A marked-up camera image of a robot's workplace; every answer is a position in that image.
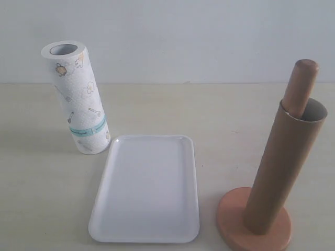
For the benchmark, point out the printed white paper towel roll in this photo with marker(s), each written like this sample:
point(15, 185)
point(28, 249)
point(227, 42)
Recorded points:
point(71, 73)

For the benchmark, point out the brown cardboard tube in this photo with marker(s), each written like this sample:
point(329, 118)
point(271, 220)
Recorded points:
point(286, 150)

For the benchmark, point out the wooden paper towel holder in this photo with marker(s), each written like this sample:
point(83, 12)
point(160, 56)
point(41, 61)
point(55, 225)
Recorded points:
point(231, 208)

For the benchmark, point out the white rectangular plastic tray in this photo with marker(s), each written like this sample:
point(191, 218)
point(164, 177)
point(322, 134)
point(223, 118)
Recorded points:
point(148, 191)

